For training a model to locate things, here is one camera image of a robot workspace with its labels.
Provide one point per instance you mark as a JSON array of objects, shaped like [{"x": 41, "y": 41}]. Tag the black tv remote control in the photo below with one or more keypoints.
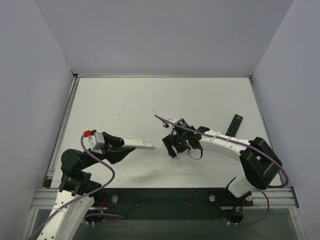
[{"x": 234, "y": 126}]

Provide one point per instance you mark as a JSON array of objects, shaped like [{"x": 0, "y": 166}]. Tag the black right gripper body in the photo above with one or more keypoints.
[{"x": 176, "y": 143}]

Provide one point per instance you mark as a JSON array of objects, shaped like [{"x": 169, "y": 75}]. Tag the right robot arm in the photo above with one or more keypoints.
[{"x": 259, "y": 163}]

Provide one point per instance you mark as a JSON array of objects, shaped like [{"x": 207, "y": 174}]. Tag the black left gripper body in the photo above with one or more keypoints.
[{"x": 108, "y": 147}]

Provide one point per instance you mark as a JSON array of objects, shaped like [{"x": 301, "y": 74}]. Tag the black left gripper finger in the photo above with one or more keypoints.
[
  {"x": 118, "y": 154},
  {"x": 110, "y": 138}
]

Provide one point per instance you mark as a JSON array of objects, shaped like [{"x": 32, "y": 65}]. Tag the white remote control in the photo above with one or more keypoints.
[{"x": 139, "y": 144}]

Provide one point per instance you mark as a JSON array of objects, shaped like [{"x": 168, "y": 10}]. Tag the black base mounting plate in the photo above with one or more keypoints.
[{"x": 166, "y": 204}]

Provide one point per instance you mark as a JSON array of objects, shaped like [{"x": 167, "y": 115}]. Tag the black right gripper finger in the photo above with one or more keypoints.
[
  {"x": 168, "y": 145},
  {"x": 177, "y": 149}
]

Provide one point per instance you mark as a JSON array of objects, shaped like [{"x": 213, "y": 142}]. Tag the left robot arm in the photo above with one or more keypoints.
[{"x": 77, "y": 192}]

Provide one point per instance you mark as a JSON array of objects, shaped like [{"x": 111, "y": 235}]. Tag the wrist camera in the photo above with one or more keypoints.
[
  {"x": 96, "y": 141},
  {"x": 179, "y": 122}
]

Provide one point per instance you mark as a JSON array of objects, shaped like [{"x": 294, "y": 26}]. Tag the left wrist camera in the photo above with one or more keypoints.
[{"x": 96, "y": 141}]

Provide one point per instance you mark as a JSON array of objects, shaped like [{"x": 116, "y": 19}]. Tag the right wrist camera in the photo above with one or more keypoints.
[{"x": 179, "y": 122}]

